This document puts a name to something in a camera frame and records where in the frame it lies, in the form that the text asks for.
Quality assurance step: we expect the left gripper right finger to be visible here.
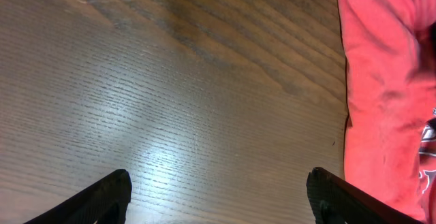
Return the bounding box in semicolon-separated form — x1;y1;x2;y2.
306;167;421;224

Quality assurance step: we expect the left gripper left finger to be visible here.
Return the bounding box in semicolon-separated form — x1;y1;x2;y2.
25;169;132;224

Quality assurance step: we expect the orange soccer t-shirt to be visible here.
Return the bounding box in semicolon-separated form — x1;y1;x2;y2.
337;0;435;223

